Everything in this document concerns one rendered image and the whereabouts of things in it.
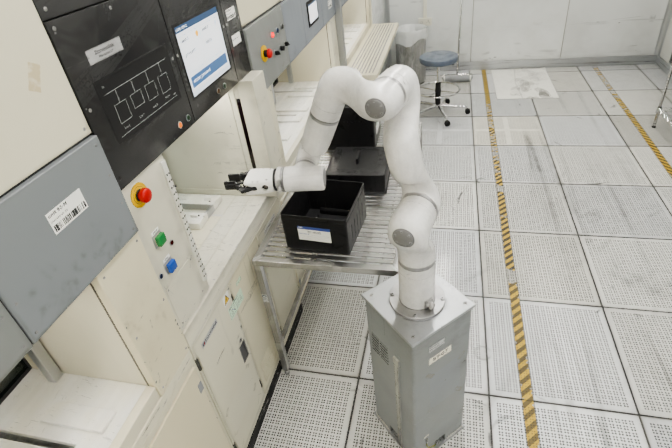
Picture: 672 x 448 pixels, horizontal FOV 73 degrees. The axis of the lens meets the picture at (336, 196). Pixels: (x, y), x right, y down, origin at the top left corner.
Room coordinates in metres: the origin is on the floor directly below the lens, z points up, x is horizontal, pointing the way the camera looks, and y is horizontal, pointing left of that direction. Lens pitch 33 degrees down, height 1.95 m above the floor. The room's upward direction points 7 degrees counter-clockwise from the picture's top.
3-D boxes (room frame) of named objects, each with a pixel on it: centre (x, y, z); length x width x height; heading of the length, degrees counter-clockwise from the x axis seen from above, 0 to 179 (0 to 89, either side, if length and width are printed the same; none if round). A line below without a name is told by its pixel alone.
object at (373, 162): (1.93, -0.13, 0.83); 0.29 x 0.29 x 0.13; 75
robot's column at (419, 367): (1.08, -0.23, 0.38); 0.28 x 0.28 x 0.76; 28
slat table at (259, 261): (1.94, -0.10, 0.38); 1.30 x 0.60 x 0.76; 163
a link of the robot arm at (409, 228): (1.06, -0.22, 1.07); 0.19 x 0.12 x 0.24; 150
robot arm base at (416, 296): (1.08, -0.23, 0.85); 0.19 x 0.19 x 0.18
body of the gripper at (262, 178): (1.30, 0.23, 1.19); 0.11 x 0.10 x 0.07; 80
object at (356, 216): (1.53, 0.05, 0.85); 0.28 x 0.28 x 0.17; 68
